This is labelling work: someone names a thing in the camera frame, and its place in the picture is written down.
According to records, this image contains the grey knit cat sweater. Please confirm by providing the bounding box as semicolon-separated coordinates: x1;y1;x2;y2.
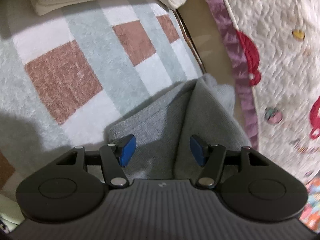
108;74;251;180

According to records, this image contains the checkered plush blanket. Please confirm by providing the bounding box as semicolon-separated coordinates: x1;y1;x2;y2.
0;0;207;221

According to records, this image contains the beige mattress edge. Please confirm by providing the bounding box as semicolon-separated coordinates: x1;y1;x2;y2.
176;0;245;128

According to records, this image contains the floral patterned fabric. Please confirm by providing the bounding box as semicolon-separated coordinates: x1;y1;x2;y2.
300;173;320;233

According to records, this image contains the white quilt with red bears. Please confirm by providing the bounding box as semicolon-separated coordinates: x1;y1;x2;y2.
206;0;319;184

